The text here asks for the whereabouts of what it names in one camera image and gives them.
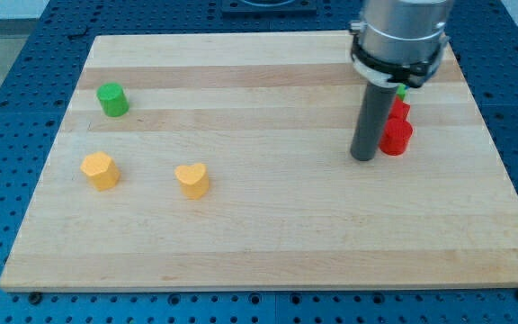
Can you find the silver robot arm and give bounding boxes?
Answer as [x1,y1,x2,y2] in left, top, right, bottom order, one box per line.
[349,0,454,88]

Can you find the yellow heart block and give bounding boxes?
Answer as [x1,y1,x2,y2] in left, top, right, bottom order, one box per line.
[174,163,210,200]

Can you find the wooden board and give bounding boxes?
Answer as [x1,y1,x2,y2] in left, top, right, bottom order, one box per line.
[0,31,518,293]

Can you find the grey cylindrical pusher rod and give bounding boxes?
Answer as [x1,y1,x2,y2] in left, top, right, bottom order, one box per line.
[350,82,397,161]

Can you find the red cylinder block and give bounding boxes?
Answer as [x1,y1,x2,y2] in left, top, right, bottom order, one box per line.
[379,118,414,156]

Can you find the red angular block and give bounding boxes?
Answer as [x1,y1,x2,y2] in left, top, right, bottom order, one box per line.
[388,95,411,120]

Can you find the dark mounting plate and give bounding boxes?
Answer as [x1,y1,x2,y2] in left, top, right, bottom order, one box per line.
[218,0,317,16]

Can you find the green cylinder block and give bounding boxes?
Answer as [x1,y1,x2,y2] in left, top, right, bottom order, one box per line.
[96,83,130,117]

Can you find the yellow hexagon block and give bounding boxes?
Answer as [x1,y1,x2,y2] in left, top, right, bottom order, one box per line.
[80,151,121,191]

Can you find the small green block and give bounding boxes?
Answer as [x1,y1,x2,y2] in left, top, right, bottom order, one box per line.
[397,84,408,101]

